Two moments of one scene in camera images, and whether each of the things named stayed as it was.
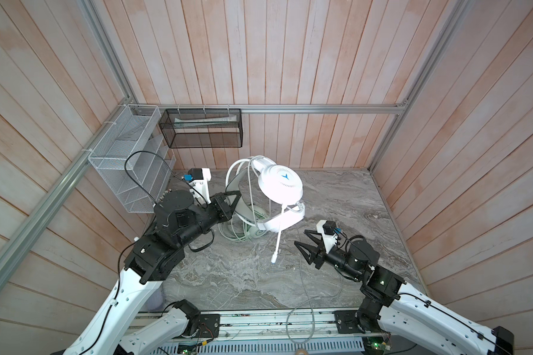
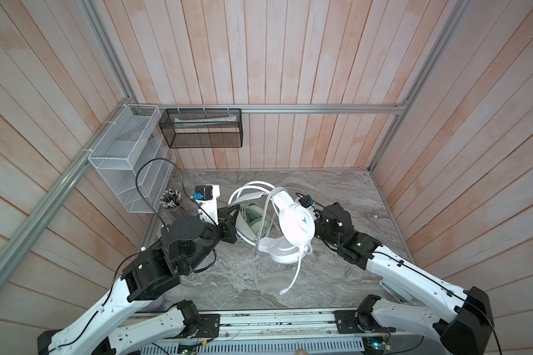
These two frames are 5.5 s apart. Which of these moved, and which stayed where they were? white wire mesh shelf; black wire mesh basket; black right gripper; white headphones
Moved: black right gripper; white headphones
Stayed: black wire mesh basket; white wire mesh shelf
